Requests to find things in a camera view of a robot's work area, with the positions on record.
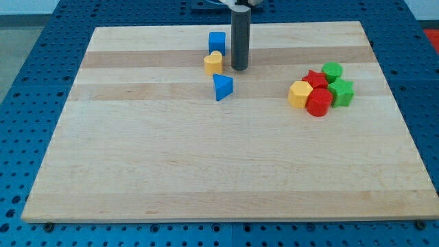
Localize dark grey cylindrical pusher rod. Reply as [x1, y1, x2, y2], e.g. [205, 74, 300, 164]
[230, 5, 251, 71]

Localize blue triangle block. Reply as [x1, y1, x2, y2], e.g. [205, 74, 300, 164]
[213, 73, 233, 101]

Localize light wooden board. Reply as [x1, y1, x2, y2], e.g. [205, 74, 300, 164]
[21, 21, 438, 223]

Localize blue cube block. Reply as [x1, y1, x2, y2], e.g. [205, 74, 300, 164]
[208, 32, 226, 56]

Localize yellow heart block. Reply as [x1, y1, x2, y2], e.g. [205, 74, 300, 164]
[204, 51, 224, 75]

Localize yellow hexagon block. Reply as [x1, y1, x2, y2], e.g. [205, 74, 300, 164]
[287, 81, 313, 108]

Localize red star block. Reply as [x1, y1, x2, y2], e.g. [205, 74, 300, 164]
[302, 70, 329, 89]

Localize green cylinder block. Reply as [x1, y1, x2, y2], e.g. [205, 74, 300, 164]
[322, 62, 343, 84]

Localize red cylinder block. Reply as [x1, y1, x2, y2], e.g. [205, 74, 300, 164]
[306, 88, 333, 117]

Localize green star block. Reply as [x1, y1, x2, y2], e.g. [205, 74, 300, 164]
[328, 78, 355, 108]

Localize red object at edge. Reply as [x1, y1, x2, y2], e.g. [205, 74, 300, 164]
[423, 29, 439, 53]

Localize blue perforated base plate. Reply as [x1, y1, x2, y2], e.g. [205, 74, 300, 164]
[1, 0, 438, 246]

